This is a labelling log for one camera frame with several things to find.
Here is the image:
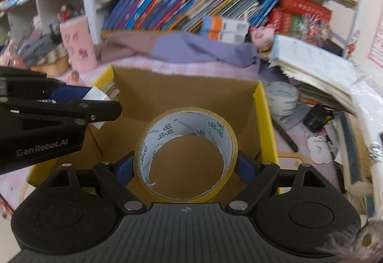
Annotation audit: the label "black pen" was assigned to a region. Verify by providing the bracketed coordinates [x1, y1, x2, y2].
[274, 122, 299, 152]

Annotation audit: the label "colourful cartoon trinkets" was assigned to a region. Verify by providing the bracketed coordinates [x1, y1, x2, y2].
[295, 13, 331, 46]

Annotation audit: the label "pink alphabet wall poster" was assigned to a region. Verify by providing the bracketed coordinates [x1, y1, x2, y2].
[368, 11, 383, 69]

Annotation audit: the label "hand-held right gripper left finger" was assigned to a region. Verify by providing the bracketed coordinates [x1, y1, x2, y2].
[44, 152, 148, 216]

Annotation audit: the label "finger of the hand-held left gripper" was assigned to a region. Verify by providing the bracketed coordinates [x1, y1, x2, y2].
[0, 100, 122, 125]
[0, 67, 92, 100]

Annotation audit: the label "grey tape roll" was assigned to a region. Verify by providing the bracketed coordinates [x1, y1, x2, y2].
[265, 82, 300, 116]

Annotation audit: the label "pink checked tablecloth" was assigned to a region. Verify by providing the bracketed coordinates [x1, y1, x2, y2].
[0, 52, 342, 218]

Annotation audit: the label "mauve cloth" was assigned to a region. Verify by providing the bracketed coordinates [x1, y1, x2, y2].
[96, 31, 168, 64]

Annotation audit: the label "stack of books and papers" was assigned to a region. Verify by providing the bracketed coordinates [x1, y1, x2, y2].
[268, 34, 374, 194]

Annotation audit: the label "clear packing tape roll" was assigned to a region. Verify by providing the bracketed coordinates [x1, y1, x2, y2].
[133, 107, 239, 203]

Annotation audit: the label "yellow cardboard box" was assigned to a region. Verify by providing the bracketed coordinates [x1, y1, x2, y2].
[28, 65, 288, 200]

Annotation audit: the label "orange and white carton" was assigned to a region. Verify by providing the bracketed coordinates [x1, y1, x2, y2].
[200, 30, 248, 44]
[201, 15, 250, 34]

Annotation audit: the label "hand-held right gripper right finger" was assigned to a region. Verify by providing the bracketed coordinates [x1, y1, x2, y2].
[226, 154, 327, 216]

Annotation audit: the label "pink cartoon tumbler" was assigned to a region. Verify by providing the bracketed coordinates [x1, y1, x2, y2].
[60, 17, 98, 73]

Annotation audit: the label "woven basket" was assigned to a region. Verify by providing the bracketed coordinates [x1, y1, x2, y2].
[30, 50, 71, 77]

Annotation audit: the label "black power adapter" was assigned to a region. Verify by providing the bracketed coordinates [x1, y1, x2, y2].
[303, 104, 332, 133]

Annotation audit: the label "white plastic bag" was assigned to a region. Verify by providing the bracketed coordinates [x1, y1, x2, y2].
[349, 74, 383, 168]

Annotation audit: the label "white plastic piece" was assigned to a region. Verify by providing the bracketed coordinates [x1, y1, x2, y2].
[307, 136, 333, 164]

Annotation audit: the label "purple cloth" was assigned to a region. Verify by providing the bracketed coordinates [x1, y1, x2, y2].
[152, 32, 261, 68]

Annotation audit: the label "pink pig plush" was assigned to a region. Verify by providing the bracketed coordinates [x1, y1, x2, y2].
[249, 25, 276, 52]

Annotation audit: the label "cartoon wall sticker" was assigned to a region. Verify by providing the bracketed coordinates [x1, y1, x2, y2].
[347, 31, 360, 57]

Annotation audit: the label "row of colourful books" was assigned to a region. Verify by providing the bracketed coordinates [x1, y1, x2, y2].
[102, 0, 280, 34]

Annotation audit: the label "white charger plug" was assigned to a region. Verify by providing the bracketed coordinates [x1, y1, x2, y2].
[81, 83, 121, 131]

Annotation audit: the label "red boxed book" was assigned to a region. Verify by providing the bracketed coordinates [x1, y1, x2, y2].
[271, 0, 332, 36]

